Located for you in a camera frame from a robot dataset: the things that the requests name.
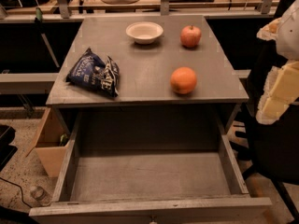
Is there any white bowl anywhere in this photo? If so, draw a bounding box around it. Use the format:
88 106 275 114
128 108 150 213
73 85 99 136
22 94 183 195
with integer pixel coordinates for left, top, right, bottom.
126 21 164 45

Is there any cardboard box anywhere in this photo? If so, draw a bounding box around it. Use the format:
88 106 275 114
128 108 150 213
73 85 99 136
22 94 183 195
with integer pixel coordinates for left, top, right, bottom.
25 107 68 177

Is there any grey wooden cabinet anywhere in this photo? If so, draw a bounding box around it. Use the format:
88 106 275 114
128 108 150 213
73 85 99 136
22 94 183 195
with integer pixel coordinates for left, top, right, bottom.
47 14 249 143

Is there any black case at left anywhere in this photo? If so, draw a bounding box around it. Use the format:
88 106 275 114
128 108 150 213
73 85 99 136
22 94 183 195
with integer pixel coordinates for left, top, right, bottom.
0 125 18 171

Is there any black floor cable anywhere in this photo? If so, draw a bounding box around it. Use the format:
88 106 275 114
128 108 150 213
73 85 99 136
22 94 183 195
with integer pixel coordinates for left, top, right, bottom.
0 176 34 209

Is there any blue chip bag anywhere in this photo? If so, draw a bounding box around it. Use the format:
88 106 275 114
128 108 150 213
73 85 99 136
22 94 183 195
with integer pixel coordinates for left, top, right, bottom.
65 48 120 97

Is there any grey top drawer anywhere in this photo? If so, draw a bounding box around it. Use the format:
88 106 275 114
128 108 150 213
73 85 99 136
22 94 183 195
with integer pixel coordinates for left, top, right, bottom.
30 109 271 224

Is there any orange fruit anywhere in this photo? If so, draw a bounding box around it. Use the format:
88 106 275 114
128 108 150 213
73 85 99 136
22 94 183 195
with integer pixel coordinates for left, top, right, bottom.
170 67 197 94

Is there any clear plastic bottle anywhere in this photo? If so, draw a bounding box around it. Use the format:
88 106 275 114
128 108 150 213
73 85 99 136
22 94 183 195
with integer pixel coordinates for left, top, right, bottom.
30 186 47 202

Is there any black office chair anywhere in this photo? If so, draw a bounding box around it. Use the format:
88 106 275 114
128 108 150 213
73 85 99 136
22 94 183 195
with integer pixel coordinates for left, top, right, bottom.
232 0 299 219

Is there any red apple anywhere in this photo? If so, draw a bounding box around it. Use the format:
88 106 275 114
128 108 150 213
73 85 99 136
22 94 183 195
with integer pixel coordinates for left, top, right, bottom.
180 25 202 48

